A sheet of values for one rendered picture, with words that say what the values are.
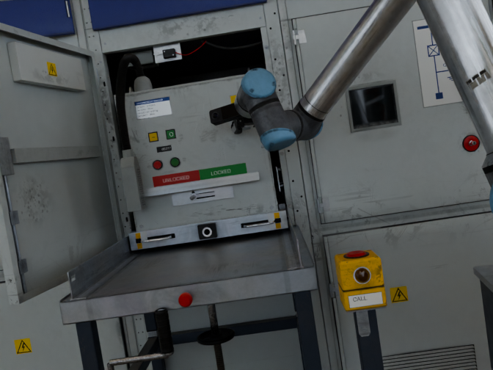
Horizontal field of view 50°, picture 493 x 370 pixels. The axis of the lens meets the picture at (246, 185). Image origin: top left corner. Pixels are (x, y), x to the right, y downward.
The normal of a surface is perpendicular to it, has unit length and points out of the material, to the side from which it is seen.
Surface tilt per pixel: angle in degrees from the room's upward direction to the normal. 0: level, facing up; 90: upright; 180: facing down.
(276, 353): 90
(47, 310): 90
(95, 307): 90
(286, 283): 90
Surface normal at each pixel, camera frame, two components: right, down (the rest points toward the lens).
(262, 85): 0.14, -0.32
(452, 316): -0.04, 0.06
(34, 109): 0.96, -0.14
